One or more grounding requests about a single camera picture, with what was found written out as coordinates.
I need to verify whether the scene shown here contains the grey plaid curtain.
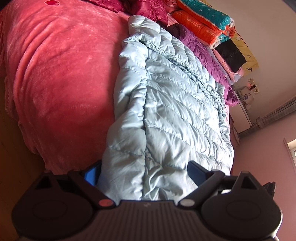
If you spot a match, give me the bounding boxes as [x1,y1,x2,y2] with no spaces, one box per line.
[239,96,295,138]

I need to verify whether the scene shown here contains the black cushion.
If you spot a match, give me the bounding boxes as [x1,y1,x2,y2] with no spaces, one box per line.
[215,40,246,73]

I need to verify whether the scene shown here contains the white bedside nightstand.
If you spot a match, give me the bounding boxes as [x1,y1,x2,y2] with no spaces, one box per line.
[232,84,251,131]

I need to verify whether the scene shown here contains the pink bed with blanket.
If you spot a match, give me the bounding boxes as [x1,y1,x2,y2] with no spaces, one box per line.
[1,1,128,174]

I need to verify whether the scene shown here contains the framed child photo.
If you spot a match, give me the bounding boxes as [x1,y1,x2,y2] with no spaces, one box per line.
[243,92,254,103]

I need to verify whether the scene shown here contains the teal orange folded quilt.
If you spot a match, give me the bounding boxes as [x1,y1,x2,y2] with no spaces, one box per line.
[172,1,235,49]

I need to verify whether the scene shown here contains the window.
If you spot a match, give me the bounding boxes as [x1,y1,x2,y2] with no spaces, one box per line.
[283,138,296,172]

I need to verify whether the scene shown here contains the crimson red down jacket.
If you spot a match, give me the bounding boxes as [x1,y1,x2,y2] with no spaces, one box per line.
[87,0,168,27]

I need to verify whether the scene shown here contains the purple down jacket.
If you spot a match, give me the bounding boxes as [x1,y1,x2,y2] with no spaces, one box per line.
[166,24,239,106]

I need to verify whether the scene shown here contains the light blue down jacket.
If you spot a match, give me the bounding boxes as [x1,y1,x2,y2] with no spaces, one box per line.
[97,16,234,203]

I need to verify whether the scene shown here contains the wall power sockets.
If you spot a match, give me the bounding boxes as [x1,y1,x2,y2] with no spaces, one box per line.
[248,78,259,94]

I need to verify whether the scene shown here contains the pink lavender folded blankets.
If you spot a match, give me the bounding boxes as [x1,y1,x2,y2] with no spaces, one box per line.
[213,50,244,83]

